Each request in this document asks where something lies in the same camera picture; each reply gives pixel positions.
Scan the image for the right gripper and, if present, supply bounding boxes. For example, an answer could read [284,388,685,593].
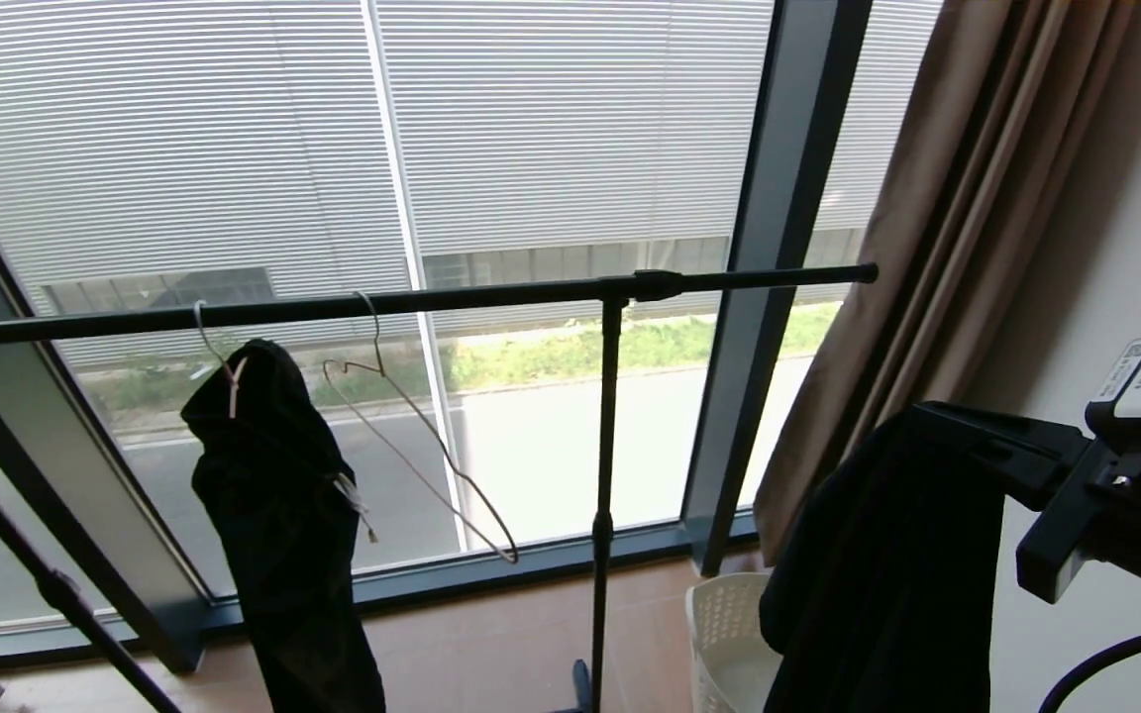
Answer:
[1016,441,1141,610]

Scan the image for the black T-shirt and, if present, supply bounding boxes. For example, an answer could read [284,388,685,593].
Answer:
[759,404,1009,713]

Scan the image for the black shorts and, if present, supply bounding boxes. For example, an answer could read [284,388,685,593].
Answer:
[181,339,386,713]

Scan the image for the pink clothes hanger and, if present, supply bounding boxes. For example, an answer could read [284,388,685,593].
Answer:
[192,300,251,419]
[321,290,520,565]

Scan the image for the white laundry basket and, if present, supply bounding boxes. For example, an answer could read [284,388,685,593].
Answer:
[686,572,784,713]

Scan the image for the black clothes rack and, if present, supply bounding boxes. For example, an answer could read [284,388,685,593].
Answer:
[0,262,879,713]

